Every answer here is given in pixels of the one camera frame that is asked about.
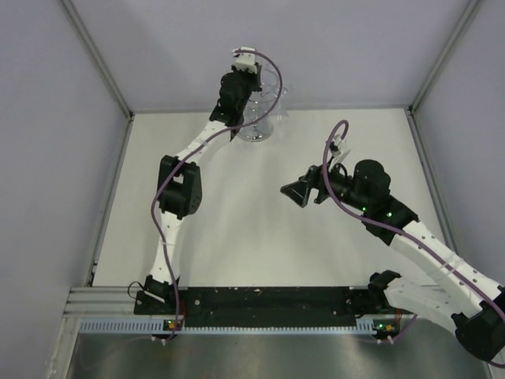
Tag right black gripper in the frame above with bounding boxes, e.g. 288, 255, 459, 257
281, 156, 370, 212

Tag chrome wine glass rack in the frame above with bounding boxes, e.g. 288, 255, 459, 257
236, 70, 279, 142

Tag clear wine glass taken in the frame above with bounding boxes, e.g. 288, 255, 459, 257
275, 84, 293, 122

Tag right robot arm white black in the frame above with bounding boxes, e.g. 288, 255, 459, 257
280, 159, 504, 368

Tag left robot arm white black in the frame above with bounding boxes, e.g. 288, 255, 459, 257
134, 63, 261, 315

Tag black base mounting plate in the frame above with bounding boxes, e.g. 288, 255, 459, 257
133, 286, 417, 328

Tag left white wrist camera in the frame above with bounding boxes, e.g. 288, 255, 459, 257
232, 47, 258, 74

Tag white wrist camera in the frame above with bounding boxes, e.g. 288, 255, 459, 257
330, 134, 351, 170
232, 47, 258, 74

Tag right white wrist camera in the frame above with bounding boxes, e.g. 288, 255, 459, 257
330, 134, 351, 170

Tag light blue slotted cable duct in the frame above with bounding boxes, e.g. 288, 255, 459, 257
79, 317, 377, 336

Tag left aluminium frame post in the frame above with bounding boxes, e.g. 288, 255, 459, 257
57, 0, 133, 120

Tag aluminium frame post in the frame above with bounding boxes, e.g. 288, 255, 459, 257
408, 0, 481, 115
57, 0, 133, 120

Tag right aluminium frame post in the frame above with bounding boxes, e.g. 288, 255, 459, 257
408, 0, 481, 115

